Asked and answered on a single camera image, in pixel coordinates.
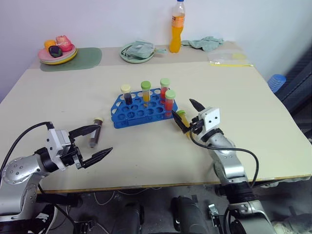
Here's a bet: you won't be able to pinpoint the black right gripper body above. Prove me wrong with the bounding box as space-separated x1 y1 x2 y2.
189 116 205 135

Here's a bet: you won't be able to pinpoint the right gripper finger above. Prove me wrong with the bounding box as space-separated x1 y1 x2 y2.
189 98 207 113
171 109 190 134

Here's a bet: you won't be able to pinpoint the dark rounded shape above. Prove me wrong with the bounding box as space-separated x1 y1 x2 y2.
170 194 211 234
123 201 145 234

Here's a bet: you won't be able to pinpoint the blue test tube rack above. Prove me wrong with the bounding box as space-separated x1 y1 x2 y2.
110 88 180 130

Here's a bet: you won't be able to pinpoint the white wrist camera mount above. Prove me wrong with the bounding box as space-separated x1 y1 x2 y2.
45 121 74 171
198 106 221 135

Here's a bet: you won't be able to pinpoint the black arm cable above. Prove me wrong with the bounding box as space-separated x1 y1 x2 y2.
0 121 54 174
188 124 259 189

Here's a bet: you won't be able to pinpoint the dark purple toy fruit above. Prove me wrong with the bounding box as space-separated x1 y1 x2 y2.
48 45 63 58

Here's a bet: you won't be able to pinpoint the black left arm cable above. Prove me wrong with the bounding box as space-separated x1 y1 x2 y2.
0 121 54 174

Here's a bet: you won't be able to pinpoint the pale green plate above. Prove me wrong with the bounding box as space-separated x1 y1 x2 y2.
119 41 156 64

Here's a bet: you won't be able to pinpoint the pink plate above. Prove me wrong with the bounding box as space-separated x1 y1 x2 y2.
37 45 77 63

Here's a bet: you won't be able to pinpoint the white cable under table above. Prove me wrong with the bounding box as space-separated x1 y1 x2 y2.
93 191 116 206

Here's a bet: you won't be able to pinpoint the green-capped yellow test tube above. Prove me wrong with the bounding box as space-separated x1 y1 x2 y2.
176 110 192 141
140 80 152 108

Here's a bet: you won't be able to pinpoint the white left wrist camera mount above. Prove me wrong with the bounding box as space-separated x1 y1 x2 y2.
45 121 74 171

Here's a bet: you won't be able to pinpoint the green-capped red test tube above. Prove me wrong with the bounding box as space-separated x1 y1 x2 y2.
159 78 170 99
164 89 176 118

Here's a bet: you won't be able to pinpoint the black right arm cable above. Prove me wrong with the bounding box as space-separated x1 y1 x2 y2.
188 124 259 189

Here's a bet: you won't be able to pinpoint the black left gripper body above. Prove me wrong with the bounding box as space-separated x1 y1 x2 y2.
60 137 85 171

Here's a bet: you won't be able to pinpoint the green placemat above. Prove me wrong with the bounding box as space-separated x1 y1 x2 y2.
39 47 103 72

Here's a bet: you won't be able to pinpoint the metal latch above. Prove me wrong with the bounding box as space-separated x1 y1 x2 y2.
208 204 220 228

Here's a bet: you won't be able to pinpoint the orange toy fruit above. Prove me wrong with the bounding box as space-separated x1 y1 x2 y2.
43 39 57 51

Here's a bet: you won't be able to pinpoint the blue stacked cups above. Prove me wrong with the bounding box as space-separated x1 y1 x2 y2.
267 73 287 94

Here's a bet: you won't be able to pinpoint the grey-green zip pouch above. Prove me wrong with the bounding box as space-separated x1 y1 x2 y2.
124 40 168 59

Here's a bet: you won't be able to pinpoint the red toy apple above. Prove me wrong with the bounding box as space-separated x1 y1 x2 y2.
55 35 73 52

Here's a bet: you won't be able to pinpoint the black chair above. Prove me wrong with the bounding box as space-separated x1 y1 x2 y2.
277 47 312 139

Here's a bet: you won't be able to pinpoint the orange soda bottle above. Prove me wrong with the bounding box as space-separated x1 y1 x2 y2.
169 0 187 54

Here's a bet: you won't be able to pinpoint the green crumpled cloth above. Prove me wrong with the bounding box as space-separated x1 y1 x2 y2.
181 36 225 53

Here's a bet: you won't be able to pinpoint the cream-capped dark red tube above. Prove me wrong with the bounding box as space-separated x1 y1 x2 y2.
120 83 133 106

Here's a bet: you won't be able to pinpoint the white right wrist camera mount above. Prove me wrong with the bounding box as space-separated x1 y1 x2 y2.
198 106 221 135

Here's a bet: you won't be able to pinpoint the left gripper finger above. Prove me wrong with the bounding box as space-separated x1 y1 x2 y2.
68 124 101 141
82 146 114 169

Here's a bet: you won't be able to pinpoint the clear plastic zip bag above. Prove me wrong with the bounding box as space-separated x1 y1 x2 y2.
207 50 254 67

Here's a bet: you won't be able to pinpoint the tan-capped dark brown tube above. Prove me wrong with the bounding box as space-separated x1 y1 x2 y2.
88 117 104 149

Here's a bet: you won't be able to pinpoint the yellow plate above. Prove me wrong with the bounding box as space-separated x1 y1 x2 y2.
39 47 78 66

